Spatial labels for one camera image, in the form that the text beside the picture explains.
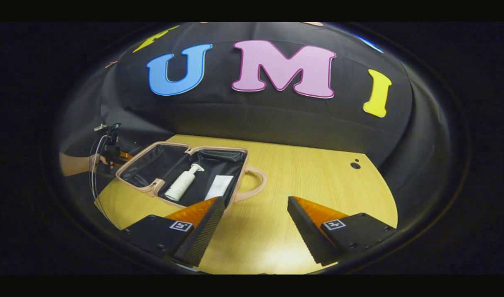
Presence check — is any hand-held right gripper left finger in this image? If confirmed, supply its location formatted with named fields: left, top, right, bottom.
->
left=121, top=196, right=226, bottom=267

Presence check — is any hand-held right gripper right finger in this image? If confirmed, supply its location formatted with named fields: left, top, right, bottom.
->
left=287, top=196, right=398, bottom=266

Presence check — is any pink suitcase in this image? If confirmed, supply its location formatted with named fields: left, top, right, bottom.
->
left=115, top=141, right=267, bottom=208

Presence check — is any white squeeze tube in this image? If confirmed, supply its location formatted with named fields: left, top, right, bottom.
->
left=204, top=175, right=234, bottom=201

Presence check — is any white pump bottle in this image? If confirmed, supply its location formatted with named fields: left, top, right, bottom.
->
left=165, top=163, right=205, bottom=202

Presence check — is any black backdrop cloth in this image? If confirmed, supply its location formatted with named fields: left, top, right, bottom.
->
left=58, top=23, right=455, bottom=207

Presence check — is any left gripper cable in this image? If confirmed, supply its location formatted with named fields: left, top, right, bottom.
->
left=89, top=133, right=113, bottom=220

